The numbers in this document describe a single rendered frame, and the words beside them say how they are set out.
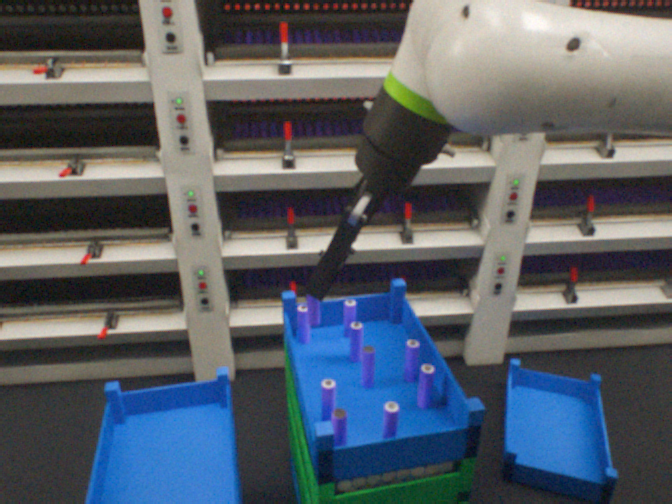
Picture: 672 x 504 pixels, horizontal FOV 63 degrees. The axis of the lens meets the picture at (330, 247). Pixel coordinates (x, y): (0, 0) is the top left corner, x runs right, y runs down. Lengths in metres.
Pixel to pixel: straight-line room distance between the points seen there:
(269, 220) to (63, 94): 0.49
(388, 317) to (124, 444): 0.48
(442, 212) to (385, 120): 0.76
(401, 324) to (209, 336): 0.58
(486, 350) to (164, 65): 1.02
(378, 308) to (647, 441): 0.76
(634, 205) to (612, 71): 1.08
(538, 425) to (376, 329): 0.59
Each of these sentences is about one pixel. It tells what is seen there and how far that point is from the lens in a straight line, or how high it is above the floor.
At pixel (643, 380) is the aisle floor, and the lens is 1.63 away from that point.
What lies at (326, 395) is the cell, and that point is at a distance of 0.72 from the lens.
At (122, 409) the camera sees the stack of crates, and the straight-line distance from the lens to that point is 1.02.
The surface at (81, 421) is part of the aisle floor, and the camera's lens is 1.44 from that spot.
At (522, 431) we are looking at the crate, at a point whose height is 0.00.
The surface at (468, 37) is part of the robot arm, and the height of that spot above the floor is 0.89.
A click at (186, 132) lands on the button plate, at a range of 1.14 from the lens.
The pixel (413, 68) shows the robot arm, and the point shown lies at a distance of 0.58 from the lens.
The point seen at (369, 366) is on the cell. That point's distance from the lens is 0.77.
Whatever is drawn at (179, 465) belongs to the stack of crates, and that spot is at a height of 0.24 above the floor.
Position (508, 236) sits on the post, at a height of 0.38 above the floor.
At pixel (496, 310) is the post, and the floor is 0.17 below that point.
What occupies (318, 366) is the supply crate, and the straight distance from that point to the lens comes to 0.84.
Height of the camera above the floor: 0.94
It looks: 28 degrees down
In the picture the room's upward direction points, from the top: straight up
